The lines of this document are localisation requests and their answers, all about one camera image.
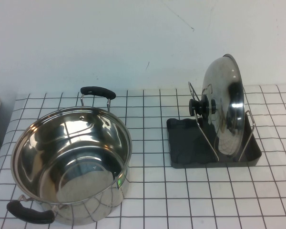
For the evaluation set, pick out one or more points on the steel pot lid black knob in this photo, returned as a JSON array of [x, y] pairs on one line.
[[224, 95]]

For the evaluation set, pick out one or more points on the black robot arm with camera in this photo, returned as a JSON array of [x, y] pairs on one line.
[[157, 190]]

